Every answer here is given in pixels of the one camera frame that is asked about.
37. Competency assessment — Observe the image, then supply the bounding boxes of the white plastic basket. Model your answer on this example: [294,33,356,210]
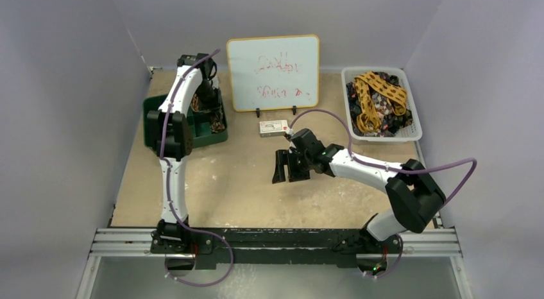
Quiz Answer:
[341,66,422,143]

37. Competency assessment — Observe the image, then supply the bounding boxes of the yellow spotted tie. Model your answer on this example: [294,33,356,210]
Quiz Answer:
[353,71,409,134]

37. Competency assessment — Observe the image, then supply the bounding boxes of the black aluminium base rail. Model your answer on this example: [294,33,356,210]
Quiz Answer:
[89,225,463,273]

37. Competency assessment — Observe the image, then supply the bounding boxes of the dark floral ties pile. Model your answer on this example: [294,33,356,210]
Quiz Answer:
[346,71,414,139]

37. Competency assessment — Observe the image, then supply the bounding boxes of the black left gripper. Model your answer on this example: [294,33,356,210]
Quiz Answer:
[195,80,221,126]

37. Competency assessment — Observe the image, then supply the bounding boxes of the rolled yellow patterned tie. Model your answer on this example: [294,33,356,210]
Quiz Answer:
[191,94,205,113]

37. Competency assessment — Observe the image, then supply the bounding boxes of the green compartment tray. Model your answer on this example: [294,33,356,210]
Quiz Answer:
[142,94,228,153]

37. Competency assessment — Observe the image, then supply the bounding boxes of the brown floral tie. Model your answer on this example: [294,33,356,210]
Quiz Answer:
[208,110,226,134]

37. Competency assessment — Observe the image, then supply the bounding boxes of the small white cardboard box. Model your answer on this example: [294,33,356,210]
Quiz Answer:
[259,119,289,137]

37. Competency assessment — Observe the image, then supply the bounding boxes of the whiteboard with yellow frame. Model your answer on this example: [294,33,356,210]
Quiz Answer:
[226,34,320,113]

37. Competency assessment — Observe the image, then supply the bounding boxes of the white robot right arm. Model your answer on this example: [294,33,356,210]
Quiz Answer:
[271,128,446,252]

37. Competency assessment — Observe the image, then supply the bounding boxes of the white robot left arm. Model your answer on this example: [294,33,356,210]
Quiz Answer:
[144,53,224,253]

